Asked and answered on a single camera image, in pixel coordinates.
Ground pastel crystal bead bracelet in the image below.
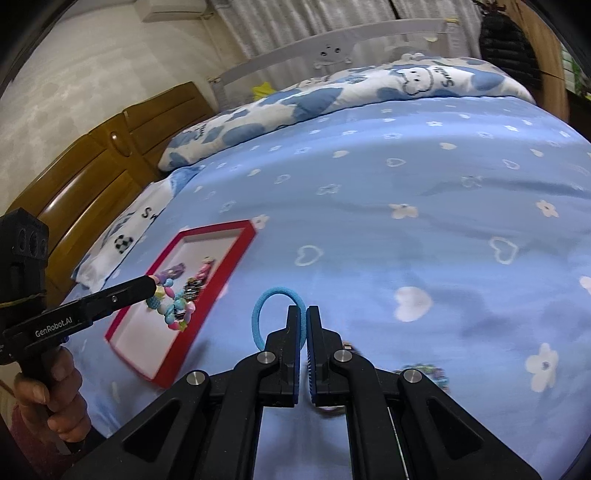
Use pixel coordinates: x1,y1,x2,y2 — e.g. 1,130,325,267
393,362,452,391

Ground blue hair tie ring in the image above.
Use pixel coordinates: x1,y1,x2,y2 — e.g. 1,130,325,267
250,286,309,351

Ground colourful candy bead bracelet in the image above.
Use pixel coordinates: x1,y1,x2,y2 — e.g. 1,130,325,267
145,276,198,333

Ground purple bow hair tie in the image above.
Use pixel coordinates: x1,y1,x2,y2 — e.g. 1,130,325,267
154,262,187,285

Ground silver rhinestone hair clip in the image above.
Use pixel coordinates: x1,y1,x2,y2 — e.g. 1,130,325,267
183,277,204,302

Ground pink cartoon hair clip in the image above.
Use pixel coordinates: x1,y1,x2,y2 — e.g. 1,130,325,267
195,256,215,286

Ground person's left hand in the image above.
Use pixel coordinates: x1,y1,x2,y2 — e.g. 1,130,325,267
13,347,91,443

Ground white blue pillow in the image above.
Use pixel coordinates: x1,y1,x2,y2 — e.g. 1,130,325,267
71,164,204,293

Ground red shallow box tray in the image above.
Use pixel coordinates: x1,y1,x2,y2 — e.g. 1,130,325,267
105,220,256,388

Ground wooden headboard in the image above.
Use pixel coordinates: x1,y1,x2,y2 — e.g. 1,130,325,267
10,82,214,307

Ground light blue patterned bedsheet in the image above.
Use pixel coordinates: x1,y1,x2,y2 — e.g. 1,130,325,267
59,94,591,480

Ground yellow star plush toy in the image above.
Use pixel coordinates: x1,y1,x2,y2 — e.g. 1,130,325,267
250,82,276,101

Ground grey lace curtains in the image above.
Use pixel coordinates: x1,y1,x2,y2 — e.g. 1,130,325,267
209,0,484,70

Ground blue white cartoon quilt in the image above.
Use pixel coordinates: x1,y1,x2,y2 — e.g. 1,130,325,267
157,53,535,172

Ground wooden wardrobe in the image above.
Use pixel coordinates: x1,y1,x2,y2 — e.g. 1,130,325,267
504,0,570,122

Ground black puffer jacket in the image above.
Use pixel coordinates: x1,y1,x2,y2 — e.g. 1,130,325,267
474,1,542,91

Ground white wall air conditioner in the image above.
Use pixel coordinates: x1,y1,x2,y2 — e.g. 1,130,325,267
133,0,207,23

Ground grey bed guard rail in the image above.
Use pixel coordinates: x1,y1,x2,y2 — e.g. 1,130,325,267
209,18,469,110

